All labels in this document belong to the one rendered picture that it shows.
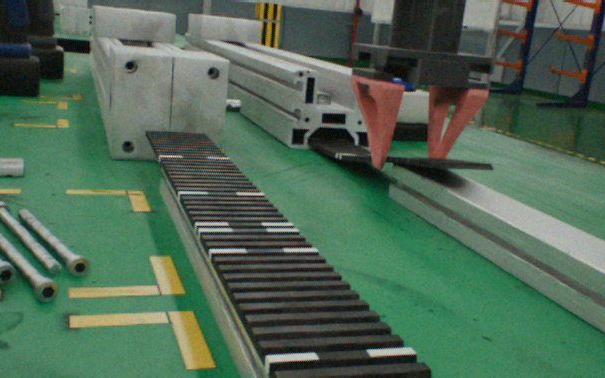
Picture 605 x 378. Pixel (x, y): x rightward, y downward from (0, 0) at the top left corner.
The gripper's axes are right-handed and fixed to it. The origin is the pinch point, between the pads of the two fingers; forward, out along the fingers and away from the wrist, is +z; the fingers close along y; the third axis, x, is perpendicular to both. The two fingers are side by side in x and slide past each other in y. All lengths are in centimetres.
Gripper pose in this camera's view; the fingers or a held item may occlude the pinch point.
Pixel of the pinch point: (407, 159)
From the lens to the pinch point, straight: 60.6
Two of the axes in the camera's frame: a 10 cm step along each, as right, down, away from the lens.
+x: 2.9, 2.6, -9.2
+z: -1.0, 9.6, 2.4
